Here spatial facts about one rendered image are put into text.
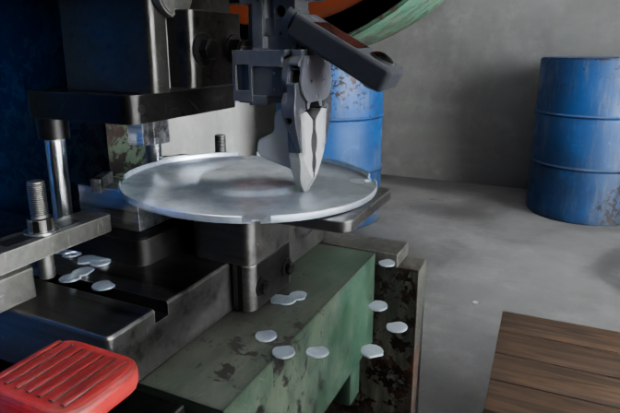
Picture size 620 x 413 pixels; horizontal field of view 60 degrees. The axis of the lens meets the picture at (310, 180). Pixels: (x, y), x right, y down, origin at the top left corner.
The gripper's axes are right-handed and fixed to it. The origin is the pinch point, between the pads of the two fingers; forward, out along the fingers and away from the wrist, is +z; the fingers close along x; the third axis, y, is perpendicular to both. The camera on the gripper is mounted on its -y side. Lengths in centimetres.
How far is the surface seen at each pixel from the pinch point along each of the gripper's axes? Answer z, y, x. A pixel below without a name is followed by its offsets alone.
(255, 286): 11.7, 4.8, 4.0
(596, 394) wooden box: 45, -34, -44
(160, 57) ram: -13.0, 14.2, 6.2
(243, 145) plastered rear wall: 39, 138, -203
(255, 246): 7.0, 4.8, 3.8
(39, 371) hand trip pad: 3.6, 0.8, 33.6
